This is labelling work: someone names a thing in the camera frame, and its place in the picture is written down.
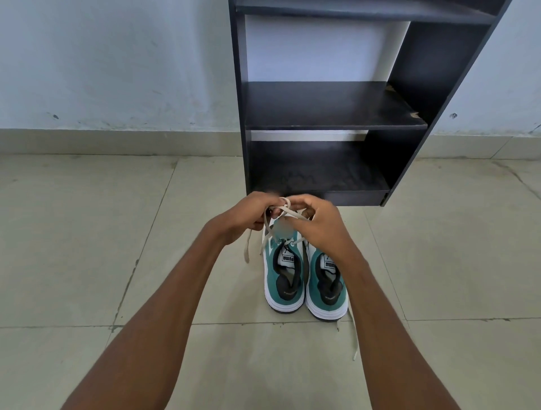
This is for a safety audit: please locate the person's left hand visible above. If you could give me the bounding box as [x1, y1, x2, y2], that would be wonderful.
[208, 191, 291, 247]

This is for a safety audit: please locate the person's right hand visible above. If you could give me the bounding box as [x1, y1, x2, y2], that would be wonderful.
[282, 195, 361, 264]

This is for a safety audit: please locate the white shoelace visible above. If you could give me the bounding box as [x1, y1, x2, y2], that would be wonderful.
[243, 197, 315, 264]
[335, 307, 360, 362]

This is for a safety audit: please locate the person's right forearm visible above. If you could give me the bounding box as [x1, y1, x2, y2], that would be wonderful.
[336, 247, 462, 410]

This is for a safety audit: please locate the person's left forearm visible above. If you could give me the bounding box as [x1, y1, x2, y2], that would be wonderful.
[61, 220, 231, 410]

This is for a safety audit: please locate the teal and white sneaker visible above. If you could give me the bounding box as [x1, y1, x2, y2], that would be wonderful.
[303, 240, 351, 323]
[262, 218, 307, 314]

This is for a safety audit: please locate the black wooden shoe rack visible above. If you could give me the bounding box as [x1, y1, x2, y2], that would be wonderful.
[228, 0, 513, 208]

